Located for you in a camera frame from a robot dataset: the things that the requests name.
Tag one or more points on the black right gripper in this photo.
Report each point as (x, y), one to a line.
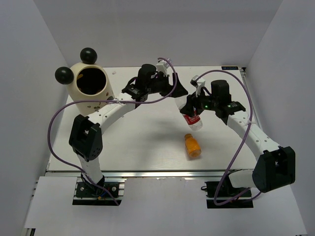
(191, 102)

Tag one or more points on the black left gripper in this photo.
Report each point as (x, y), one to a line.
(168, 87)

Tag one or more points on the red label tall bottle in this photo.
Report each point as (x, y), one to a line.
(188, 111)

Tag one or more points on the orange juice bottle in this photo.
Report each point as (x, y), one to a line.
(192, 146)

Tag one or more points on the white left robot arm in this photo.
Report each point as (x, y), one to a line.
(86, 134)

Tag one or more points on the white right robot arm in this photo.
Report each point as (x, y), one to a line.
(275, 165)

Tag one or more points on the cream mouse-eared bin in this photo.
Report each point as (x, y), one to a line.
(86, 81)

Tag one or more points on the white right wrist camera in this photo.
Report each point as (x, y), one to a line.
(198, 82)

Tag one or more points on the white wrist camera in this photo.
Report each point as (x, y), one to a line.
(198, 82)
(162, 65)

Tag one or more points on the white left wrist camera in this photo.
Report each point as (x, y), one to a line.
(162, 65)

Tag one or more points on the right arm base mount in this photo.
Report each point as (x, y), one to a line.
(226, 192)

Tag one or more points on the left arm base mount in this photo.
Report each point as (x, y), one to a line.
(88, 195)

